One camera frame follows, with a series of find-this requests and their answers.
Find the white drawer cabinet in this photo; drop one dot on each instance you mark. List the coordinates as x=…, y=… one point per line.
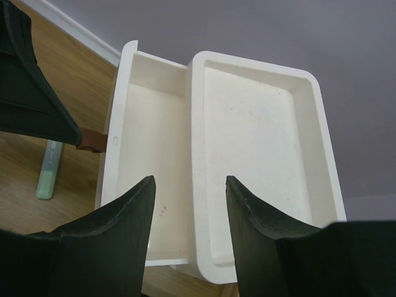
x=264, y=124

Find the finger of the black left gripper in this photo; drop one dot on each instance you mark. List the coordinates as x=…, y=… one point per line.
x=29, y=105

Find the green grey highlighter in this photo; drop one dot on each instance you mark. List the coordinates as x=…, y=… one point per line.
x=49, y=169

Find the brown top drawer handle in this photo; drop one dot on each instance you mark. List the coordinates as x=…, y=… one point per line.
x=92, y=141

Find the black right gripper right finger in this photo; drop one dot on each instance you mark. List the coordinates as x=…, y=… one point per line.
x=278, y=255

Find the white top drawer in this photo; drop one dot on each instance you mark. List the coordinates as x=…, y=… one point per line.
x=147, y=136

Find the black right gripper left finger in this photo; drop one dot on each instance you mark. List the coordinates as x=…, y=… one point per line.
x=100, y=254

